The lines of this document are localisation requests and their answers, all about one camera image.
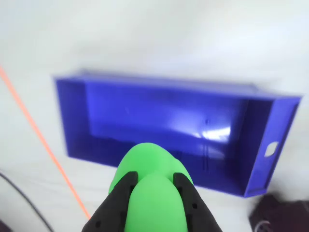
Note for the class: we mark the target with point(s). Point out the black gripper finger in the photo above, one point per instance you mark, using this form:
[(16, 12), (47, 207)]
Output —
[(195, 212), (113, 205)]

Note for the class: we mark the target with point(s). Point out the green rubber duck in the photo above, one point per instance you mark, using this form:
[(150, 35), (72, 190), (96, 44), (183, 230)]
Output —
[(154, 200)]

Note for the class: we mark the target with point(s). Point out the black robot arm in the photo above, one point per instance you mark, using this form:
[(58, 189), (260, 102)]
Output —
[(282, 215)]

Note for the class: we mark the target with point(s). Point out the blue plastic box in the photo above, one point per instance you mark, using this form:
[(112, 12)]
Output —
[(157, 113)]

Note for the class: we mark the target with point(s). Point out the orange tape strip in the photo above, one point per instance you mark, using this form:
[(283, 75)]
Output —
[(48, 148)]

